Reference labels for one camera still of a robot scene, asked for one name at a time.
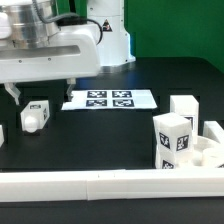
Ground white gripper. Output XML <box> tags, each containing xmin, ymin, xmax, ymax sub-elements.
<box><xmin>0</xmin><ymin>26</ymin><xmax>101</xmax><ymax>105</ymax></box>

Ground white round stool seat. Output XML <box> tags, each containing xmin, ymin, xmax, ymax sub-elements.
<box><xmin>154</xmin><ymin>134</ymin><xmax>224</xmax><ymax>170</ymax></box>

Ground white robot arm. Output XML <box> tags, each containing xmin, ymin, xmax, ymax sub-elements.
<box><xmin>0</xmin><ymin>0</ymin><xmax>135</xmax><ymax>100</ymax></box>

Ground white marker sheet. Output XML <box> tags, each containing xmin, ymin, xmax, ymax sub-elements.
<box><xmin>62</xmin><ymin>90</ymin><xmax>157</xmax><ymax>110</ymax></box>

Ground white left fence block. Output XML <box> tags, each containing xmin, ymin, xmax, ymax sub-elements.
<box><xmin>0</xmin><ymin>125</ymin><xmax>4</xmax><ymax>147</ymax></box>

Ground white fence block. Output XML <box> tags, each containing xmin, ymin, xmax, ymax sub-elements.
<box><xmin>0</xmin><ymin>125</ymin><xmax>4</xmax><ymax>147</ymax></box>
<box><xmin>203</xmin><ymin>121</ymin><xmax>224</xmax><ymax>145</ymax></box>

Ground white right fence block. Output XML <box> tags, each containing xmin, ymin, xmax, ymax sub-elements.
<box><xmin>203</xmin><ymin>121</ymin><xmax>224</xmax><ymax>145</ymax></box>

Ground grey corrugated arm cable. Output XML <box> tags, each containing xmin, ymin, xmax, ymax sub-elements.
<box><xmin>31</xmin><ymin>0</ymin><xmax>104</xmax><ymax>46</ymax></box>

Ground white front fence rail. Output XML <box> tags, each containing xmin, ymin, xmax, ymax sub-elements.
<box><xmin>0</xmin><ymin>168</ymin><xmax>224</xmax><ymax>202</ymax></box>

